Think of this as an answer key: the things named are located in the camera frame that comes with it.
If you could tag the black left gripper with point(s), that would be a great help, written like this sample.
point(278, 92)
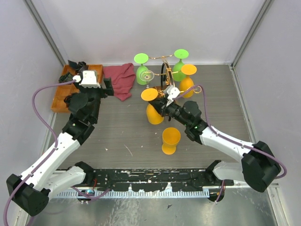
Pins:
point(108, 91)

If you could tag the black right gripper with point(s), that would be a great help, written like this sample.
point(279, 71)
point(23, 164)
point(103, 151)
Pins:
point(157, 103)

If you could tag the orange plastic wine glass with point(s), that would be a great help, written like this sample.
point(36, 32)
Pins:
point(153, 116)

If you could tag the clear wine glass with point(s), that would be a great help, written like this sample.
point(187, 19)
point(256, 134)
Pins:
point(147, 76)

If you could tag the green plastic wine glass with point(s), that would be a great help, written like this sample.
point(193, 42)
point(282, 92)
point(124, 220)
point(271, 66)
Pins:
point(141, 59)
point(177, 73)

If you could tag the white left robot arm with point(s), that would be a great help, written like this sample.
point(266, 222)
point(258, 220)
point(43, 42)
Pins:
point(35, 187)

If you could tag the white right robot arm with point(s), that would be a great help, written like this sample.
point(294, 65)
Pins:
point(255, 163)

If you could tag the maroon cloth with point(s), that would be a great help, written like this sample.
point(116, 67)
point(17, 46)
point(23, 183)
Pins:
point(122, 79)

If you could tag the dark cloth bundle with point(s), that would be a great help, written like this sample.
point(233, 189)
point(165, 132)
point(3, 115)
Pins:
point(66, 79)

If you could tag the black red cloth bundle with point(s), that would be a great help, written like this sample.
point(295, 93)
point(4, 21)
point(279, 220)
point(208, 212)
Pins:
point(67, 100)

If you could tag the dark folded cloth item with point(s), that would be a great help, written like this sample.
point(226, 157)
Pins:
point(78, 66)

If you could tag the wooden compartment tray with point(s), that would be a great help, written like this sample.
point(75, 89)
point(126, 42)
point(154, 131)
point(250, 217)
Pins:
point(58, 104)

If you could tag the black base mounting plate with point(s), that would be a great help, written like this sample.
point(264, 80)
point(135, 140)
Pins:
point(151, 180)

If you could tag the gold wire wine glass rack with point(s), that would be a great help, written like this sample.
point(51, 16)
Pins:
point(166, 78)

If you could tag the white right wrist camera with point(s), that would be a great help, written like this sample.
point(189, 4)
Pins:
point(171, 93)

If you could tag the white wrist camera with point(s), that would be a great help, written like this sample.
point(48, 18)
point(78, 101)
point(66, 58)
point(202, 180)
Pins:
point(171, 93)
point(88, 79)

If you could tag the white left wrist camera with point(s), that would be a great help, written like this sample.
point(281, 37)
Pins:
point(88, 79)

